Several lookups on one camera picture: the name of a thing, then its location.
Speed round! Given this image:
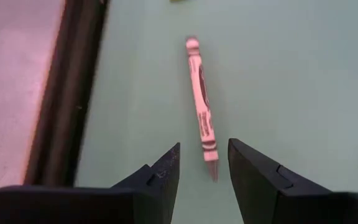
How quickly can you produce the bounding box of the green table mat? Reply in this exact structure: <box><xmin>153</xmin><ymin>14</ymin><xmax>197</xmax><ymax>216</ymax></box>
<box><xmin>73</xmin><ymin>0</ymin><xmax>358</xmax><ymax>200</ymax></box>

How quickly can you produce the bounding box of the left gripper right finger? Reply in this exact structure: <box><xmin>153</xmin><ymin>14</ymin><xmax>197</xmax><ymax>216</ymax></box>
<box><xmin>227</xmin><ymin>138</ymin><xmax>333</xmax><ymax>224</ymax></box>

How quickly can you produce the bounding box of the pale grey crayon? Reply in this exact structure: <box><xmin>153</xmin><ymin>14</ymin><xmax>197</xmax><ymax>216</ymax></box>
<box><xmin>185</xmin><ymin>35</ymin><xmax>221</xmax><ymax>183</ymax></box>

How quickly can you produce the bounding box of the black table frame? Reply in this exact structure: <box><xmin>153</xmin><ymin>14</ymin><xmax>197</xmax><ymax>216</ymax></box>
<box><xmin>22</xmin><ymin>0</ymin><xmax>111</xmax><ymax>189</ymax></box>

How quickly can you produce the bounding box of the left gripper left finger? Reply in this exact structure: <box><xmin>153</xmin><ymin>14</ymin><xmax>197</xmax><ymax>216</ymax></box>
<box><xmin>110</xmin><ymin>142</ymin><xmax>181</xmax><ymax>224</ymax></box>

